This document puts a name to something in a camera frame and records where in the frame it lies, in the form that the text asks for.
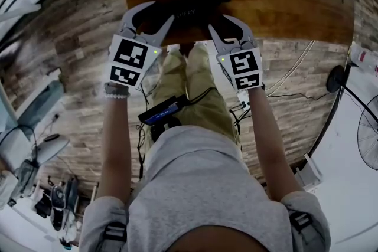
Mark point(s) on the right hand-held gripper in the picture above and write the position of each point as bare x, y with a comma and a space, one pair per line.
243, 63

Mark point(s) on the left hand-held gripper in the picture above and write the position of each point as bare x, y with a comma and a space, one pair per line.
130, 56

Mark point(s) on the black cloth item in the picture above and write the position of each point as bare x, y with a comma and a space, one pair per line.
192, 13

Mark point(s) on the person's left forearm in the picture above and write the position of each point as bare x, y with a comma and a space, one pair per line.
115, 141

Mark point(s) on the person's right forearm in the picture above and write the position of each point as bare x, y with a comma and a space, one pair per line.
268, 141

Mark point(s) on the person's khaki trousers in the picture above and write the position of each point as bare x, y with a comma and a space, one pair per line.
200, 91

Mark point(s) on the white power adapter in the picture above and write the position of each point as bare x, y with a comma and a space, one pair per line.
244, 98

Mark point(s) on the gray wrist band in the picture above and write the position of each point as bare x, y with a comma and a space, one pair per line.
116, 88

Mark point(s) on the black waist-worn device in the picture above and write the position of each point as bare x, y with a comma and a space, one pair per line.
164, 109

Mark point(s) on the person's gray shirt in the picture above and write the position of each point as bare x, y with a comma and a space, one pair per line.
200, 186

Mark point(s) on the white router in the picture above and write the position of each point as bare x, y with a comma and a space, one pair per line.
308, 171

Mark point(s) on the black standing fan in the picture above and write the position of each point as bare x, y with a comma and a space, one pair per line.
367, 130

